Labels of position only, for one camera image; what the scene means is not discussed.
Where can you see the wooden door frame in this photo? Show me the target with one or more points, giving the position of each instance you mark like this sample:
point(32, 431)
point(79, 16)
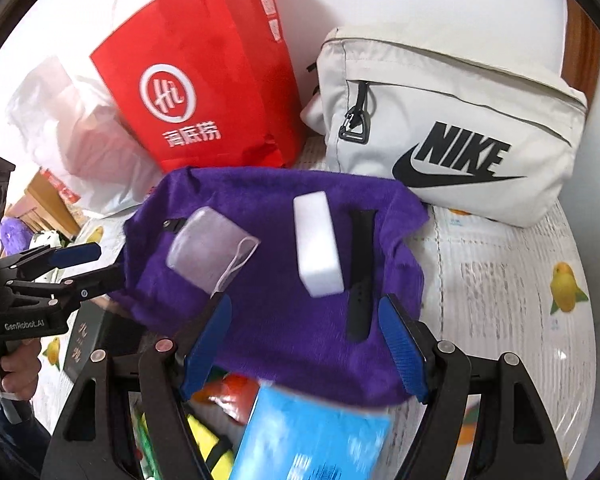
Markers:
point(581, 60)

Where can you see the yellow Adidas wristband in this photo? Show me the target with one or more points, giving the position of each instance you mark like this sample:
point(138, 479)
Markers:
point(217, 451)

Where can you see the green snack packet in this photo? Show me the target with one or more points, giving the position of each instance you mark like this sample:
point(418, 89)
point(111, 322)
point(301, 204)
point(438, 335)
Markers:
point(146, 454)

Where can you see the purple fleece towel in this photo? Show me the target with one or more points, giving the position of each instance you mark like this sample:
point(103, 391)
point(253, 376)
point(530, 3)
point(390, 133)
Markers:
point(278, 331)

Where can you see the black rectangular box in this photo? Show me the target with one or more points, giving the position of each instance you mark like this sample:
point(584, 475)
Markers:
point(96, 328)

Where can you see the blue tissue pack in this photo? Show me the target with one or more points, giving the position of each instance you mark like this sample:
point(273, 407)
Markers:
point(295, 437)

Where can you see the beige Nike waist bag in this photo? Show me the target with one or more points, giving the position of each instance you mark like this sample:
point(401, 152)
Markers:
point(463, 124)

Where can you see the purple plush toy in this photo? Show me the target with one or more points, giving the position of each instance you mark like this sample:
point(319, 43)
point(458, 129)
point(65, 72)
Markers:
point(15, 236)

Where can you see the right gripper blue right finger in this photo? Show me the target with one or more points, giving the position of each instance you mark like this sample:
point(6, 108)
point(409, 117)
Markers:
point(400, 332)

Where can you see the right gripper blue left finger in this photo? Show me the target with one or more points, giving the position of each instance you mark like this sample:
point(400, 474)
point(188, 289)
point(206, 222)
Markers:
point(200, 340)

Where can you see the red paper shopping bag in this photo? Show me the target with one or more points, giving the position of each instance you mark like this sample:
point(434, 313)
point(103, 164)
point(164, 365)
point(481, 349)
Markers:
point(206, 83)

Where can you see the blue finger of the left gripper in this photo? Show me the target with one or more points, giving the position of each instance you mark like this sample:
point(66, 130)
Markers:
point(75, 255)
point(96, 283)

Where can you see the white eraser block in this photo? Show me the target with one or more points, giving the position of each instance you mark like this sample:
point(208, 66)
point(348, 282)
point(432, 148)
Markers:
point(318, 259)

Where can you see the white plastic Miniso bag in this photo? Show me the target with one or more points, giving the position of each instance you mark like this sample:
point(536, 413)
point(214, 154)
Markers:
point(80, 142)

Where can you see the person's left hand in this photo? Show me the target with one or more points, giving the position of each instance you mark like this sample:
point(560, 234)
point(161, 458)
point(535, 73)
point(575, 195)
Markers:
point(21, 369)

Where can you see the fruit print lace tablecloth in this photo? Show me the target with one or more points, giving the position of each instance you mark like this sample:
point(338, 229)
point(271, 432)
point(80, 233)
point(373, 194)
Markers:
point(486, 288)

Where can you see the translucent drawstring pouch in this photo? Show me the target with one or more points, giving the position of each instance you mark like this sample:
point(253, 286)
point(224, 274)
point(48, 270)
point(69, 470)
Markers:
point(209, 250)

